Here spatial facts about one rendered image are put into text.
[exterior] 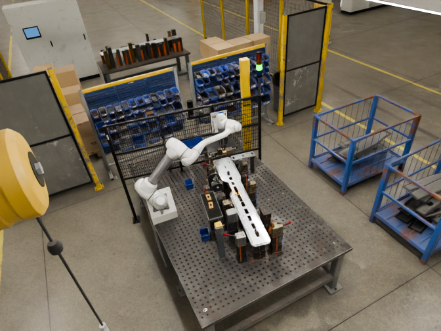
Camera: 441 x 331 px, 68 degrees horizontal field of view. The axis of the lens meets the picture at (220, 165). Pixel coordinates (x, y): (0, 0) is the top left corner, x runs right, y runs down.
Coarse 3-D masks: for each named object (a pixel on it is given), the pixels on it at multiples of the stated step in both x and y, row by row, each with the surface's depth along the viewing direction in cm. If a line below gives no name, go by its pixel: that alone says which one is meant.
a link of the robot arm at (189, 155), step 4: (188, 148) 318; (192, 148) 322; (184, 152) 314; (188, 152) 316; (192, 152) 318; (196, 152) 320; (180, 156) 316; (184, 156) 314; (188, 156) 315; (192, 156) 316; (196, 156) 319; (184, 160) 314; (188, 160) 314; (192, 160) 316; (184, 164) 316; (188, 164) 315
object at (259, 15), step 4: (256, 0) 700; (260, 0) 700; (256, 4) 705; (260, 4) 705; (256, 8) 710; (260, 8) 710; (256, 12) 716; (260, 12) 709; (264, 12) 710; (256, 16) 721; (260, 16) 710; (264, 16) 715; (256, 20) 726; (260, 20) 715; (264, 20) 720; (256, 24) 731; (260, 24) 730; (256, 28) 737; (260, 28) 735; (256, 32) 742; (260, 32) 740
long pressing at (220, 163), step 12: (216, 168) 386; (228, 168) 384; (228, 180) 367; (240, 180) 366; (240, 192) 349; (240, 204) 335; (252, 204) 335; (240, 216) 322; (252, 216) 321; (252, 228) 310; (264, 228) 309; (252, 240) 298; (264, 240) 297
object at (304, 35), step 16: (288, 16) 521; (304, 16) 537; (320, 16) 552; (288, 32) 538; (304, 32) 553; (320, 32) 570; (288, 48) 555; (304, 48) 570; (320, 48) 588; (288, 64) 573; (304, 64) 591; (320, 64) 607; (288, 80) 592; (304, 80) 613; (320, 80) 626; (288, 96) 612; (304, 96) 634; (320, 96) 648; (288, 112) 635
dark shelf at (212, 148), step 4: (228, 140) 425; (232, 140) 424; (208, 144) 420; (212, 144) 420; (216, 144) 419; (228, 144) 417; (232, 144) 416; (208, 148) 413; (212, 148) 413; (216, 148) 412; (232, 148) 412; (164, 152) 414; (208, 152) 407; (212, 152) 407; (216, 152) 409; (200, 156) 406; (176, 160) 400; (180, 160) 401
